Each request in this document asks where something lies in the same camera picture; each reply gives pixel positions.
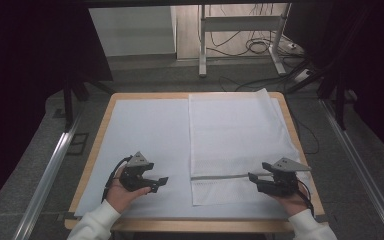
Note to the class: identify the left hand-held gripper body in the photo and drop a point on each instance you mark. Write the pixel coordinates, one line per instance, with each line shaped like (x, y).
(136, 176)

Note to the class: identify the white table cover sheet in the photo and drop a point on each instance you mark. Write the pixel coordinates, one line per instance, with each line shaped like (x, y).
(146, 140)

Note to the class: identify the white board panel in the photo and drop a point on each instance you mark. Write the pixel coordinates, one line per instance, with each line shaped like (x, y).
(133, 30)

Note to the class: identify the dark curtain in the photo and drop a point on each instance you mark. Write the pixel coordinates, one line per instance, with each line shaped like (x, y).
(20, 83)
(373, 66)

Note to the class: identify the aluminium floor rail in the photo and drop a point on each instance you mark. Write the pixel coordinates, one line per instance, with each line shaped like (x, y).
(363, 173)
(46, 176)

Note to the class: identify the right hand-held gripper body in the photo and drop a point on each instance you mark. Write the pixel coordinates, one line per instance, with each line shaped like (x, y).
(281, 183)

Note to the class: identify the white metal desk frame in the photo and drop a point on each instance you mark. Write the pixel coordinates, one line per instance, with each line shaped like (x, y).
(240, 23)

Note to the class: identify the white power strip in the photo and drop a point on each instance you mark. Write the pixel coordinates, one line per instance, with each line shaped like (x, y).
(302, 76)

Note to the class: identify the black metal stand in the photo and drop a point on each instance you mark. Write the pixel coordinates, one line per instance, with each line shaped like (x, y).
(339, 100)
(68, 103)

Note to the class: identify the person's left hand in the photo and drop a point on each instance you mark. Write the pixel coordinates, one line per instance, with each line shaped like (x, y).
(121, 198)

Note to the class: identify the white mesh laundry bag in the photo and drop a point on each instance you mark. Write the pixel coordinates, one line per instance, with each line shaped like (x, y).
(240, 133)

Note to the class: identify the person's right hand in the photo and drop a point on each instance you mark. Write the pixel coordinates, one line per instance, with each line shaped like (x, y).
(293, 204)

